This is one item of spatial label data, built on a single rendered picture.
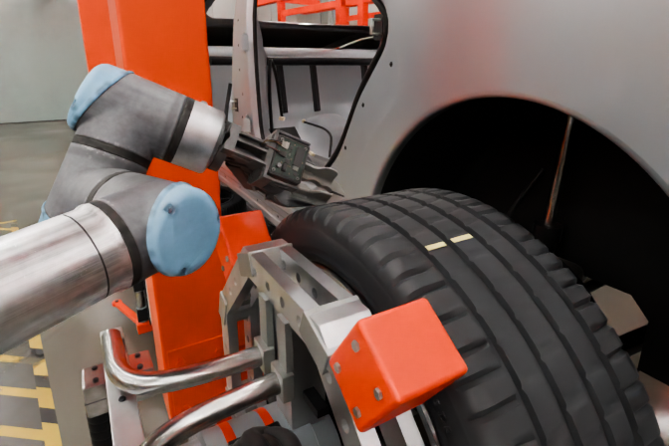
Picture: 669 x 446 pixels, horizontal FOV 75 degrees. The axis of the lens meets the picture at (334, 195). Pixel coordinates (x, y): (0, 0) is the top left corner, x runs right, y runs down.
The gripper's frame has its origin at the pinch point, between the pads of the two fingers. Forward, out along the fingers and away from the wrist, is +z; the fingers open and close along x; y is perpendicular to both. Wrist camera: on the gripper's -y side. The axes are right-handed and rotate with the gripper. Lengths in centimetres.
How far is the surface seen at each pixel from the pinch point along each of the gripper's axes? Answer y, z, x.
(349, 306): 19.7, -4.1, -17.2
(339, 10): -709, 225, 635
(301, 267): 9.7, -6.4, -13.6
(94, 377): -10.8, -23.7, -33.7
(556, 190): 0, 51, 19
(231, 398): 10.2, -10.7, -29.5
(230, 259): -7.3, -11.3, -13.5
